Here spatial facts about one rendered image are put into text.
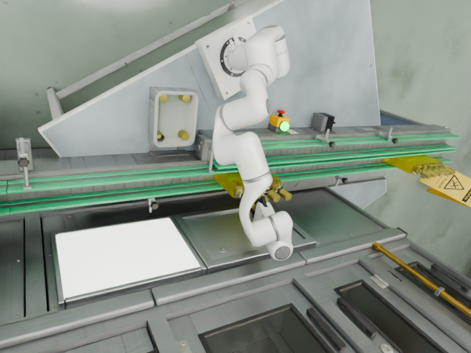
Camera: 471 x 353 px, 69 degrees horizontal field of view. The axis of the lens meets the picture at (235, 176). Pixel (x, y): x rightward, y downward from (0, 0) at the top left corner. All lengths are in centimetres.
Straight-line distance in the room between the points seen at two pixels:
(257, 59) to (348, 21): 88
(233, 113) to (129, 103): 55
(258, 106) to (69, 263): 74
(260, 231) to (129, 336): 44
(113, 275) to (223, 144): 51
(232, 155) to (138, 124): 60
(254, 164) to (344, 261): 62
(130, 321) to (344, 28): 157
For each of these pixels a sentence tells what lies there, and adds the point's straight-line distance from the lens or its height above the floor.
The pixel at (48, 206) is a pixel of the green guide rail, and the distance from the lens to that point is 131.
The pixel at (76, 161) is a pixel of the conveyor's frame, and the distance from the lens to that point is 141.
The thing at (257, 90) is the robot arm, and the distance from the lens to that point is 98.
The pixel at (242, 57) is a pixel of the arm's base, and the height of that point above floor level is 93.
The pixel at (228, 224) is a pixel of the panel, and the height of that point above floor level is 110.
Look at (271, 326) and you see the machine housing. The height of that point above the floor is 156.
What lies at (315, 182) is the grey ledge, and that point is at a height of 88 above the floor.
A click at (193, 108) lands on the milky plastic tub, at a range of 143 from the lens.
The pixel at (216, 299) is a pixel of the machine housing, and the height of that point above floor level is 143.
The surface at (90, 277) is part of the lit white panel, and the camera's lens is 113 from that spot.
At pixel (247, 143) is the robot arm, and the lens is 93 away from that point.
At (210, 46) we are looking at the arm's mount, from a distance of 144.
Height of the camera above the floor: 210
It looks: 51 degrees down
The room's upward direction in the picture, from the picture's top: 131 degrees clockwise
